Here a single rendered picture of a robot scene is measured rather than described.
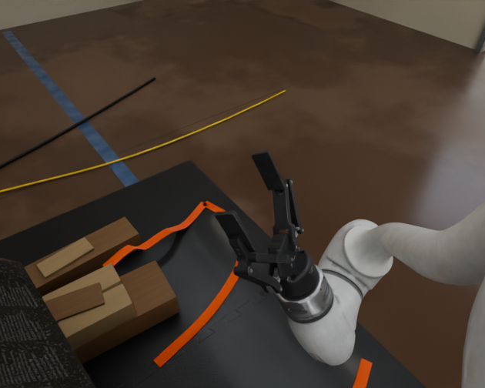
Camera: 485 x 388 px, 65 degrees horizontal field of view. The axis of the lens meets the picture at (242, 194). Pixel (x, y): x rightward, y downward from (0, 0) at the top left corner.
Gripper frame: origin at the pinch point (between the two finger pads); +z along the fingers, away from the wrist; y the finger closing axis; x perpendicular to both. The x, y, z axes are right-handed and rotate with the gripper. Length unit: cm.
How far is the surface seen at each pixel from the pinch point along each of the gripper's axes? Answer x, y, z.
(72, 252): 146, -41, -54
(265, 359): 59, -31, -112
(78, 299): 116, -16, -56
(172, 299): 94, -36, -80
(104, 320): 105, -13, -64
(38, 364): 66, 19, -30
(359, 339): 27, -55, -128
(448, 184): -5, -182, -147
